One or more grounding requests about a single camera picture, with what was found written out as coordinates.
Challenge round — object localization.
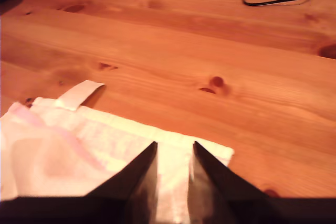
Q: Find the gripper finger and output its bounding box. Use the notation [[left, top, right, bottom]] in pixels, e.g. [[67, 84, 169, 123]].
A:
[[188, 141, 274, 224], [85, 142, 158, 224]]

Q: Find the cream tea towel pink trim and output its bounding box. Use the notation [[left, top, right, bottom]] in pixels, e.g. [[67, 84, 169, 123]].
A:
[[0, 79, 234, 224]]

